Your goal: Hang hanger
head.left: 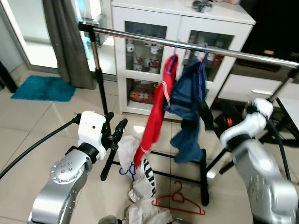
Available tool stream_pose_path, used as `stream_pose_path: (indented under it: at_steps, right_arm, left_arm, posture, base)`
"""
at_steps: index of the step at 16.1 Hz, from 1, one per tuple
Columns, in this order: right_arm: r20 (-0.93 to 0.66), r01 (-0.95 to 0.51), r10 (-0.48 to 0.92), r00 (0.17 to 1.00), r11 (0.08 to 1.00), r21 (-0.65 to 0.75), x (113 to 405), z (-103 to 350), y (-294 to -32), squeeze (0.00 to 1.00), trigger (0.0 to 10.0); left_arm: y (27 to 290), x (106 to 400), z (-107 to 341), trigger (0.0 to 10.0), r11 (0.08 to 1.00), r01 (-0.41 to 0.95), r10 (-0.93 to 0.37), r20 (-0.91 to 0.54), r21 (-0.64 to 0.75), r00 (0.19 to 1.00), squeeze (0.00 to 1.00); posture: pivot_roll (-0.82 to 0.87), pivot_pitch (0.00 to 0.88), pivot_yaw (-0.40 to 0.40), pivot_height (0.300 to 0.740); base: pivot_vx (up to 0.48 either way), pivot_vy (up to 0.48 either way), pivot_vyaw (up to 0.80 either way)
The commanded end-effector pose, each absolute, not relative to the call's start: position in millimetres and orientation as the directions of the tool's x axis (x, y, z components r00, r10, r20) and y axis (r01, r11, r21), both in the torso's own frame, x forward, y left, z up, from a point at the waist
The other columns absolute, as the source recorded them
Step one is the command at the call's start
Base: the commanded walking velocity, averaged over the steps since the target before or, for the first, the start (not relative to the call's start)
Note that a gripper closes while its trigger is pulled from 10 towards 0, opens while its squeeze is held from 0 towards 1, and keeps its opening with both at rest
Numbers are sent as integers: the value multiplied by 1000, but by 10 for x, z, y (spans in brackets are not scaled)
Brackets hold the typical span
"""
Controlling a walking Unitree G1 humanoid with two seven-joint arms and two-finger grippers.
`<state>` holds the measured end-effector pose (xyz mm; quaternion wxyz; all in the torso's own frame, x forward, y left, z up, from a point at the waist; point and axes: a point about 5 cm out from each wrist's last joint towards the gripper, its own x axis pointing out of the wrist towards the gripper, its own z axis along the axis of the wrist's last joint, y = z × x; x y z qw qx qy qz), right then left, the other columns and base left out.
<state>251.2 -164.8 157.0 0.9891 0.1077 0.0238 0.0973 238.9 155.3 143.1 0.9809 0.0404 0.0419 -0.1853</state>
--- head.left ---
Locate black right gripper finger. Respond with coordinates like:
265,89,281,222
198,96,215,131
221,101,241,116

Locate blue plastic hanger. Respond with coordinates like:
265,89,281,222
119,164,137,177

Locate red plastic hanger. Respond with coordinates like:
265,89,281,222
151,181,206,216

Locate white clothes pile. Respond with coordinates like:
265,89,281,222
117,135,173,224

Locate dark console white drawers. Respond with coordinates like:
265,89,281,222
217,72,299,110

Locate blue denim garment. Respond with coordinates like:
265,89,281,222
164,58,208,164

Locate red garment white trim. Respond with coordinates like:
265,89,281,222
133,54,179,168

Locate black white striped garment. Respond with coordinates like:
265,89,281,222
139,158,156,196

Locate white table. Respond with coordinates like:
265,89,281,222
279,97,299,126

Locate teal rug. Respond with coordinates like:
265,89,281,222
10,76,77,102

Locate metal clothes rack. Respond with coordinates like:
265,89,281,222
78,21,299,206

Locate grey curtain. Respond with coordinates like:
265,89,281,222
42,0,96,89

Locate white glass door cabinet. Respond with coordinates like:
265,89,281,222
111,0,256,115

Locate small black object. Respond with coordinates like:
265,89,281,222
192,0,213,12

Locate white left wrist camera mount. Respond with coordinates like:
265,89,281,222
77,111,109,150

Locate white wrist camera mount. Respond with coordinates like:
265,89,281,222
221,98,274,145
77,111,109,150

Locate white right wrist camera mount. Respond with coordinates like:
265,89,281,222
221,98,274,145

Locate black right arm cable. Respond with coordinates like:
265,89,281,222
264,117,292,182

